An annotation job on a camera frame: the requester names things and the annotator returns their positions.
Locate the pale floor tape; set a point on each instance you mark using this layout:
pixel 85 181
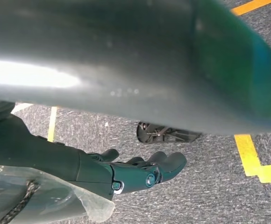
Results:
pixel 51 126

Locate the clear plastic sheet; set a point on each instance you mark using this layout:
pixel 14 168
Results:
pixel 98 207

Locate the black robot foot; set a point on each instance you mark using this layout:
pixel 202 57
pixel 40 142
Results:
pixel 179 136

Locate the yellow floor tape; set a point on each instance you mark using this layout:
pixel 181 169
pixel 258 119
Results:
pixel 250 157
pixel 250 6

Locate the glossy grey robot body shell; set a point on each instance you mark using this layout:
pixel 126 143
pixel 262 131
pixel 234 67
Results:
pixel 126 46

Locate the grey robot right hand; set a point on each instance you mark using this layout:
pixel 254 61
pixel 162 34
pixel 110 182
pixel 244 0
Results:
pixel 56 157

